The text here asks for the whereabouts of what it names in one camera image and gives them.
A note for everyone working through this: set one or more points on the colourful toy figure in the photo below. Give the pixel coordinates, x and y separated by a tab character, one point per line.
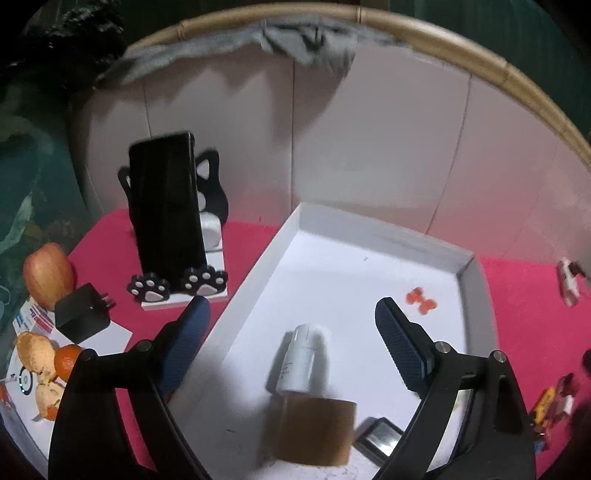
554	401

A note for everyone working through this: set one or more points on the white shallow cardboard box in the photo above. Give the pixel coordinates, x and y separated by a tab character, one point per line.
332	277

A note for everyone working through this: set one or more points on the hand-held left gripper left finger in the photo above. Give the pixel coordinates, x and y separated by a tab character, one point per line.
184	341

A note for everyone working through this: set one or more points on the red apple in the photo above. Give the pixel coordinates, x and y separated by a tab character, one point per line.
48	274

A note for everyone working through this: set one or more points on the black smartphone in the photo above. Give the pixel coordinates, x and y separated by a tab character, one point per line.
166	207

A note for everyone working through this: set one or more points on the bamboo rim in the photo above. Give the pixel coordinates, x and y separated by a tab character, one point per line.
485	60

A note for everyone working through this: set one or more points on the teal printed cloth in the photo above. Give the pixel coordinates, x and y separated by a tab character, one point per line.
27	194

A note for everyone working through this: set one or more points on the black charger plug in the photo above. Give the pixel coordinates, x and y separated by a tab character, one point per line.
81	314

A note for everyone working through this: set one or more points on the blue and red printed packet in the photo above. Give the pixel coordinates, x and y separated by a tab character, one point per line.
32	318

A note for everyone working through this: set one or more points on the white paper card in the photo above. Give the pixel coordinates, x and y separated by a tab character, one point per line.
113	339

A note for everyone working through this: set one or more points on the red table cloth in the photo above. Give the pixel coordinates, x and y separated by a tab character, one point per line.
521	323

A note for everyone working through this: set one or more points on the orange tangerine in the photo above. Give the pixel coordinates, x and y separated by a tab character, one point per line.
68	360

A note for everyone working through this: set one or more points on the small dark metal case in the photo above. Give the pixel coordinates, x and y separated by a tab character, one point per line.
376	441

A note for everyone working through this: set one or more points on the grey cloth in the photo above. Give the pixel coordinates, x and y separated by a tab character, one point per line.
304	39

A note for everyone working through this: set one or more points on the small tangerine peel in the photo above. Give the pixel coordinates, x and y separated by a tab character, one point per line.
48	399

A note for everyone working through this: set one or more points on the black cat phone stand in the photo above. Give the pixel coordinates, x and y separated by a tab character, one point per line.
150	288

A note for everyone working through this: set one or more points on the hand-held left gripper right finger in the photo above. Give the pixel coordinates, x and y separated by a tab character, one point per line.
399	341

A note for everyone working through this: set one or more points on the small white rounded box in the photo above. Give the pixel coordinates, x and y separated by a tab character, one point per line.
211	233

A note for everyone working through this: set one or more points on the black plastic bag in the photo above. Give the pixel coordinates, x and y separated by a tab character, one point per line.
69	41

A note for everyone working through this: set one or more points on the small white toy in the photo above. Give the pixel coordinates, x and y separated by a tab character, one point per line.
568	281

